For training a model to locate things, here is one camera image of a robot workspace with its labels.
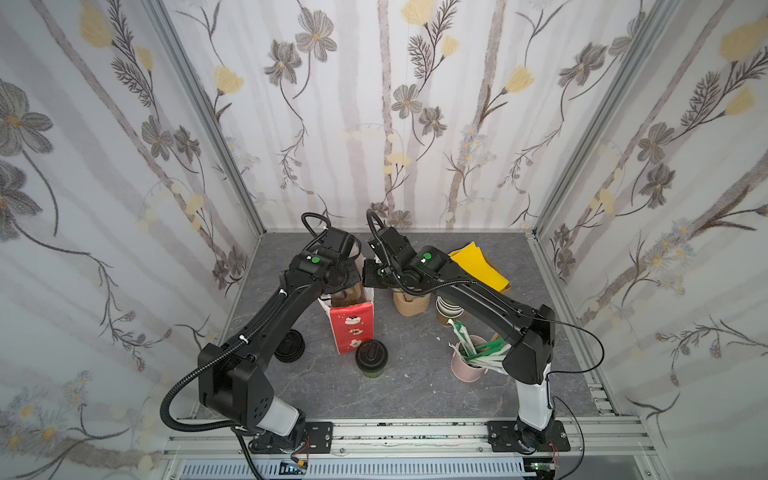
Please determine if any single brown pulp cup carrier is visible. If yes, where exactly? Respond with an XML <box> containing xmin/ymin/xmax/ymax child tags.
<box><xmin>331</xmin><ymin>283</ymin><xmax>366</xmax><ymax>308</ymax></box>

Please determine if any red white paper gift bag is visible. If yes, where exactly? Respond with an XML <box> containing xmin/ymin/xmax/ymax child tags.
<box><xmin>318</xmin><ymin>280</ymin><xmax>375</xmax><ymax>355</ymax></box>

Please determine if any black plastic cup lid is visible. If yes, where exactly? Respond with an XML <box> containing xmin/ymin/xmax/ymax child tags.
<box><xmin>355</xmin><ymin>339</ymin><xmax>389</xmax><ymax>365</ymax></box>

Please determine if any green paper coffee cup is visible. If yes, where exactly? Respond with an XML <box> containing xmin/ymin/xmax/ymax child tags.
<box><xmin>357</xmin><ymin>362</ymin><xmax>386</xmax><ymax>378</ymax></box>

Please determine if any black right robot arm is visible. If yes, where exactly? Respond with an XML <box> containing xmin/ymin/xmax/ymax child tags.
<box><xmin>363</xmin><ymin>209</ymin><xmax>556</xmax><ymax>433</ymax></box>

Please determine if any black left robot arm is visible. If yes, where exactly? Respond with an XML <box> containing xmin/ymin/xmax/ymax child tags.
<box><xmin>159</xmin><ymin>212</ymin><xmax>361</xmax><ymax>439</ymax></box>

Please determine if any stack of paper cups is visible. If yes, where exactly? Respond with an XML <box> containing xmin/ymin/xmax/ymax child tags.
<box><xmin>435</xmin><ymin>296</ymin><xmax>465</xmax><ymax>320</ymax></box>

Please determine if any stack of black lids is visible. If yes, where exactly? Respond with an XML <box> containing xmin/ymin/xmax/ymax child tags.
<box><xmin>274</xmin><ymin>329</ymin><xmax>306</xmax><ymax>363</ymax></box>

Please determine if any yellow napkin stack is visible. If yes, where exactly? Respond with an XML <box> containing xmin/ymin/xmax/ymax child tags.
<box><xmin>449</xmin><ymin>242</ymin><xmax>495</xmax><ymax>290</ymax></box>

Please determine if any pink metal straw bucket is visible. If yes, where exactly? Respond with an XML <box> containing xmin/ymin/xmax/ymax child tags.
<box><xmin>450</xmin><ymin>343</ymin><xmax>487</xmax><ymax>383</ymax></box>

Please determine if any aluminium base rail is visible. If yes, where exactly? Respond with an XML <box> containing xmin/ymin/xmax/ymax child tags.
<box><xmin>158</xmin><ymin>416</ymin><xmax>655</xmax><ymax>480</ymax></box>

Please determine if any aluminium corner frame post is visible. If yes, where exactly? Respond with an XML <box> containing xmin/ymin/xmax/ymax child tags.
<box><xmin>532</xmin><ymin>0</ymin><xmax>667</xmax><ymax>235</ymax></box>

